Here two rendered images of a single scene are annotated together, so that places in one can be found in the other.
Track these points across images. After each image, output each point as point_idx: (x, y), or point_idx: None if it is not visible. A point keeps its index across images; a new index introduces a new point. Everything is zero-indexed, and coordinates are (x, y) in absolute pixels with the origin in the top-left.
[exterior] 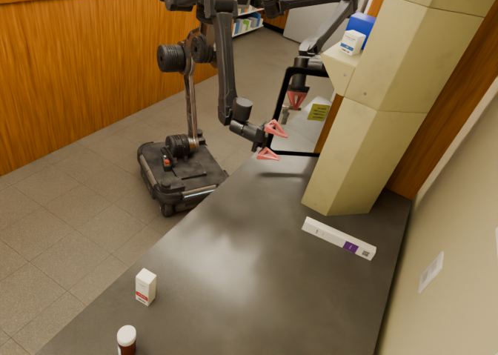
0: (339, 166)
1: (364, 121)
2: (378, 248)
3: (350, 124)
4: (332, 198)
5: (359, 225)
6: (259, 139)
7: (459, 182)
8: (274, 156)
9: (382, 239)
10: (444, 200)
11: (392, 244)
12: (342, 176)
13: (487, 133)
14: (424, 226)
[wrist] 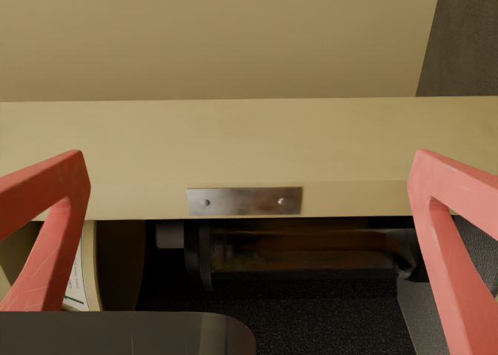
0: (281, 118)
1: (29, 115)
2: None
3: (53, 137)
4: (453, 100)
5: (482, 78)
6: (133, 350)
7: (193, 34)
8: (451, 235)
9: (450, 41)
10: (256, 45)
11: (439, 31)
12: (318, 104)
13: (107, 95)
14: (344, 45)
